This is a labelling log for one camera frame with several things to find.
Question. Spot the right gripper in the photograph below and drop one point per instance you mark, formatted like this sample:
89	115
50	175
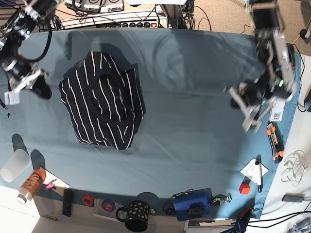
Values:
34	81

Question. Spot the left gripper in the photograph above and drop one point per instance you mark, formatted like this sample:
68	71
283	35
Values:
250	97

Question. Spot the navy white striped t-shirt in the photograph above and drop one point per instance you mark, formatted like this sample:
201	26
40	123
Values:
104	103

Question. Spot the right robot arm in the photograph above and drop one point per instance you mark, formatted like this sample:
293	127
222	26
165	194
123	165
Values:
21	72

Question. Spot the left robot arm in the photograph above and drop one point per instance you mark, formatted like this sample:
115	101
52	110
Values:
276	80

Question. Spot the grey blister package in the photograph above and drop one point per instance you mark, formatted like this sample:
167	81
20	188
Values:
277	110

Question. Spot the teal table cloth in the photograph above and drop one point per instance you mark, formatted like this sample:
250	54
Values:
190	137

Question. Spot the orange black utility knife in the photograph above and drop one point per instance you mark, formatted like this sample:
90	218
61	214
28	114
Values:
275	143

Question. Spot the white black marker pen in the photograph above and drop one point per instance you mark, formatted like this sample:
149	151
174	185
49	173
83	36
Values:
258	175

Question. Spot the white paper card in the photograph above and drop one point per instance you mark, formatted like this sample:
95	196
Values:
249	170

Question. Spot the translucent plastic cup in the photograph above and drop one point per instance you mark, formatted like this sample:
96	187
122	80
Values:
16	164

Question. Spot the red black clamp tool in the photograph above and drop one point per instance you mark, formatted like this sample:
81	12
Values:
291	52

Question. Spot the red cube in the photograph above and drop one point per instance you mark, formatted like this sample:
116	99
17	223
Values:
244	188

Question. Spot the orange labelled bottle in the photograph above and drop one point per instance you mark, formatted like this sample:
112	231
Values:
29	188

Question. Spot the metal carabiner keys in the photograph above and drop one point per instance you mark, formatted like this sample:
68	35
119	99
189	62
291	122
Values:
220	200

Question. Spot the pink small figurine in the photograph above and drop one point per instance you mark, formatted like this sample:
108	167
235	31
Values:
50	185

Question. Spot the grey flat device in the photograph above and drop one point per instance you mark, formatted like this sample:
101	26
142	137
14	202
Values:
298	198

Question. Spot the black remote control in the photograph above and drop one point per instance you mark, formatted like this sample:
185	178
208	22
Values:
67	202

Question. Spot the white power strip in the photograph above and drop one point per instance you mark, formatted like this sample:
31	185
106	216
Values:
136	24

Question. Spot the blue box with knob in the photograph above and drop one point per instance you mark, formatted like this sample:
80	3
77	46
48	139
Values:
191	206

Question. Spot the red tape roll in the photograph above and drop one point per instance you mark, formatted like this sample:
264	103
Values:
87	201

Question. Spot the green yellow battery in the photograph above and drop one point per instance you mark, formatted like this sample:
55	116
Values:
51	218

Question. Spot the purple tape roll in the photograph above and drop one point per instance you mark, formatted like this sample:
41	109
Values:
108	205

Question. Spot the black mug yellow pattern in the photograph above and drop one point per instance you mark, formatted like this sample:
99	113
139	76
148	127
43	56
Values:
135	217

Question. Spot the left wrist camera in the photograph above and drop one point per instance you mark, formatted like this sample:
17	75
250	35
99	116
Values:
250	123

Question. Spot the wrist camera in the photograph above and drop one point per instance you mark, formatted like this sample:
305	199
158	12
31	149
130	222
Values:
250	123
11	98

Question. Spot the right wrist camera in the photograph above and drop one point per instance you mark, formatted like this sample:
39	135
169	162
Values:
11	98

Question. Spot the blue handled tool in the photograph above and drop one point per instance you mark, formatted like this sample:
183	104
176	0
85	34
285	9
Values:
239	226

